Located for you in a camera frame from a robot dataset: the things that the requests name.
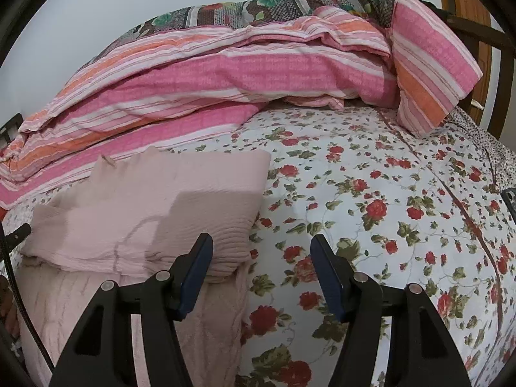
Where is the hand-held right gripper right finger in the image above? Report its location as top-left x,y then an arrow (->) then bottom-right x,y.
310,234 -> 471,387

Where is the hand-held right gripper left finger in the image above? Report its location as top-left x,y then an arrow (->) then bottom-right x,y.
48,233 -> 214,387

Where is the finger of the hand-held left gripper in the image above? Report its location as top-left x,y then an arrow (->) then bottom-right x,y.
4,223 -> 32,247

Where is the pink ribbed sweater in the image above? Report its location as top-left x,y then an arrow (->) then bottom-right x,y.
19,147 -> 272,282

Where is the red rose floral bed sheet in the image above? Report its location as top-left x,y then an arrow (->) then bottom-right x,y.
0,105 -> 516,387

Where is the black object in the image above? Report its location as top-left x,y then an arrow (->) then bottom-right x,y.
0,113 -> 24,146

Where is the black phone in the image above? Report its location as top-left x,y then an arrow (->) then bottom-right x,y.
501,187 -> 516,226

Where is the pink orange striped quilt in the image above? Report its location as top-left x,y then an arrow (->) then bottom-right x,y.
0,0 -> 483,210

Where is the floral patchwork blanket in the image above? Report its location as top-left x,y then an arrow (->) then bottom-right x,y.
86,0 -> 404,65

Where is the wooden door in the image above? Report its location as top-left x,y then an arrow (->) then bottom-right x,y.
435,0 -> 493,49

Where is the black cable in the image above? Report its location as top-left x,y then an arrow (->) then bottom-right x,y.
0,222 -> 55,372

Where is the pink cable-knit garment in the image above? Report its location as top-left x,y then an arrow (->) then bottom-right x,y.
17,256 -> 254,387

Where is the dark wooden bed frame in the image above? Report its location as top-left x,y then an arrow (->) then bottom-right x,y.
419,0 -> 506,114

